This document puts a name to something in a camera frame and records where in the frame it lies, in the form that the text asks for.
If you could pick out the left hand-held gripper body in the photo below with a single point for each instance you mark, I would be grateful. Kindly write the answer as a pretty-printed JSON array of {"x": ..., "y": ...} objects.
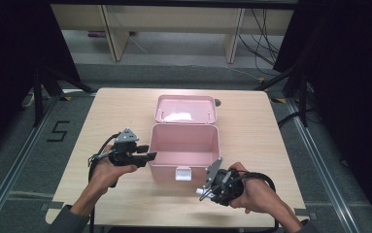
[{"x": 123, "y": 150}]

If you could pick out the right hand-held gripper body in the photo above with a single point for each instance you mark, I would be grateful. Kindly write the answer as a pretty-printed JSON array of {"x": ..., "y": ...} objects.
[{"x": 225, "y": 187}]

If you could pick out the person's left hand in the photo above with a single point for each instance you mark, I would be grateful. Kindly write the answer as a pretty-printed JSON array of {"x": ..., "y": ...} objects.
[{"x": 107, "y": 174}]

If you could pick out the person's right hand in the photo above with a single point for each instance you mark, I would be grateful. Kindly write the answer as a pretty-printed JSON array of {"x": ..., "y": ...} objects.
[{"x": 256, "y": 194}]

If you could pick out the yellow black tape piece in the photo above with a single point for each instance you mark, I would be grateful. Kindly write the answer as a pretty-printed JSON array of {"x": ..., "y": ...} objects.
[
  {"x": 65, "y": 98},
  {"x": 279, "y": 100}
]

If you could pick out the grey tape strip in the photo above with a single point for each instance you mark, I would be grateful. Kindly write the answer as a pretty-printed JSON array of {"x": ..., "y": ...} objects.
[
  {"x": 53, "y": 205},
  {"x": 305, "y": 213}
]

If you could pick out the dark round table grommet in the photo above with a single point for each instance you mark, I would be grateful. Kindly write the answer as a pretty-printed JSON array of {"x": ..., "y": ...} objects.
[{"x": 218, "y": 103}]

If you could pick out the black metal stand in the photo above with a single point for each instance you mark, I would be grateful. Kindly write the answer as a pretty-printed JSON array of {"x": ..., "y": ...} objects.
[
  {"x": 38, "y": 97},
  {"x": 302, "y": 97}
]

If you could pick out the beige wooden desk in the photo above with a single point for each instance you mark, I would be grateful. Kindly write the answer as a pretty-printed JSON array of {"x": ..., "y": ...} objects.
[{"x": 174, "y": 19}]

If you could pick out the black curtain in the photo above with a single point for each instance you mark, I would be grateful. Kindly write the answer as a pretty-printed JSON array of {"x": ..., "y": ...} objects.
[
  {"x": 8, "y": 64},
  {"x": 352, "y": 81}
]

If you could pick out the aluminium floor rail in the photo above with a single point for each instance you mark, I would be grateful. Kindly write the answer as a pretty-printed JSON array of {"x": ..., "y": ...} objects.
[
  {"x": 15, "y": 168},
  {"x": 319, "y": 168}
]

